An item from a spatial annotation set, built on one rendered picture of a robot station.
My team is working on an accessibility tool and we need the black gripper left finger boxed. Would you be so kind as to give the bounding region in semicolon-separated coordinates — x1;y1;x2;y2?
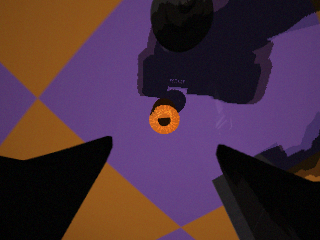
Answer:
0;136;112;240

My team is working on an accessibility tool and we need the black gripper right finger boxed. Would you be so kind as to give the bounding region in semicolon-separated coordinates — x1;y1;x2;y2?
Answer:
216;144;320;240

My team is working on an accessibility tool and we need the black stepped pedestal with shaft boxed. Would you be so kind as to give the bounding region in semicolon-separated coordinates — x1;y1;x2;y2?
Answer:
150;0;214;52

